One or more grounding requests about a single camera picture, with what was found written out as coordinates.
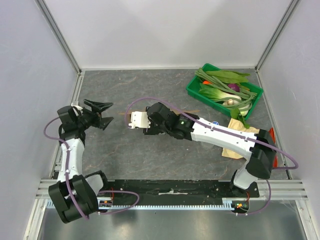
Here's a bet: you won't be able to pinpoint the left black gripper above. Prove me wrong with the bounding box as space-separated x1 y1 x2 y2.
75 99 114 131

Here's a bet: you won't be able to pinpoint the brown cardboard box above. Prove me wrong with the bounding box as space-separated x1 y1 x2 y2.
117 109 200 116

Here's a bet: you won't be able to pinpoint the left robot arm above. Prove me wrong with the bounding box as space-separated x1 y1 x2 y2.
48 99 113 224

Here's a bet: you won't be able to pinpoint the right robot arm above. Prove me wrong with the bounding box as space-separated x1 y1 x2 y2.
143 102 276 197

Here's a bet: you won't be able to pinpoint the beige paper bag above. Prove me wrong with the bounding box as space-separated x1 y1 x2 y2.
221 118 260 160

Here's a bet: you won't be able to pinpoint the white mushroom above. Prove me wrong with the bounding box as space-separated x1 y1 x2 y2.
222 99 240 106

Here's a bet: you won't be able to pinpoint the green leafy vegetables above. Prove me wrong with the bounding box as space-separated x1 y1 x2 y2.
205 70 251 84

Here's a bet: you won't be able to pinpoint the red onion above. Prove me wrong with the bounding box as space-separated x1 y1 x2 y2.
228 83 240 93

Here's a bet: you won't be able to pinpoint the green long beans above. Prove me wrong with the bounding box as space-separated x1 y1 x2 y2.
195 68 257 105

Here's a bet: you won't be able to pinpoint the red chip bag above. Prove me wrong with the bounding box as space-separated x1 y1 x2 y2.
268 127 278 168

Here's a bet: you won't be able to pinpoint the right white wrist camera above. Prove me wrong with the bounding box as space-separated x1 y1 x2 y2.
128 111 151 129

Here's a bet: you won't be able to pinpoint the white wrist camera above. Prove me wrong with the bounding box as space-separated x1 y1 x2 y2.
128 111 151 129
71 100 83 111

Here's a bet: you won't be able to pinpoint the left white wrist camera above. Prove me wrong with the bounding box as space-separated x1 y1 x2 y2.
71 100 83 111

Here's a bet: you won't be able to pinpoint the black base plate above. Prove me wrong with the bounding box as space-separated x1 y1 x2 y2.
102 179 260 205

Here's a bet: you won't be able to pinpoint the white slotted cable duct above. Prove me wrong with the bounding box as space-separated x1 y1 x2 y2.
46 197 237 211

